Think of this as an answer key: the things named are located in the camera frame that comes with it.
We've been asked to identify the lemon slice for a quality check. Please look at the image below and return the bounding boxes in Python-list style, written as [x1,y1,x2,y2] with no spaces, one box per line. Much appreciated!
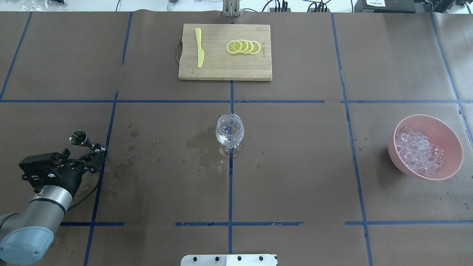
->
[244,40,254,54]
[238,40,250,54]
[226,40,243,54]
[249,41,261,55]

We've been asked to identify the clear ice cubes pile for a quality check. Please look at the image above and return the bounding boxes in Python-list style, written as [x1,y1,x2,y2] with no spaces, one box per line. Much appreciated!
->
[395,127,444,177]

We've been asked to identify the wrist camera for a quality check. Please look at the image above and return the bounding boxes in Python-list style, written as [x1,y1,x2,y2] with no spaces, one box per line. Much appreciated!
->
[19,149,71,176]

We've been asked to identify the yellow plastic knife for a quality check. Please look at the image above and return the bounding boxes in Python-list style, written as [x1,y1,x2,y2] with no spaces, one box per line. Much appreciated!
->
[195,27,205,68]

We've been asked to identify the steel cocktail jigger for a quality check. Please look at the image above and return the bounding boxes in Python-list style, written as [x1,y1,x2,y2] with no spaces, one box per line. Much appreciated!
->
[69,130,94,148]

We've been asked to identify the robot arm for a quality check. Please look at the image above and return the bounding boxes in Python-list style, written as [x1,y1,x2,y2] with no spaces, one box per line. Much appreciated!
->
[0,143,106,265]

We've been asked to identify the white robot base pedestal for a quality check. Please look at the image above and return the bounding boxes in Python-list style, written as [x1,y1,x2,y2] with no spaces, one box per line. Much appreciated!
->
[180,254,279,266]

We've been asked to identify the bamboo cutting board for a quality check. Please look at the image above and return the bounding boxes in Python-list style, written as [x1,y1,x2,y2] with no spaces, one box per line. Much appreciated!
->
[178,24,273,81]

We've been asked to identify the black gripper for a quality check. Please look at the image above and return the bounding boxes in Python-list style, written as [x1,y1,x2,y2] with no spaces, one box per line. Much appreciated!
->
[21,143,105,194]

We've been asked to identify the pink bowl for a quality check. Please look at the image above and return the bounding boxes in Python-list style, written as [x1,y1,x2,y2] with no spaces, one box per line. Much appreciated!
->
[388,114,463,181]

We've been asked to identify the clear wine glass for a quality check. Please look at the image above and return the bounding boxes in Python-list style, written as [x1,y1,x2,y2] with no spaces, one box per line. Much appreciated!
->
[215,113,245,158]

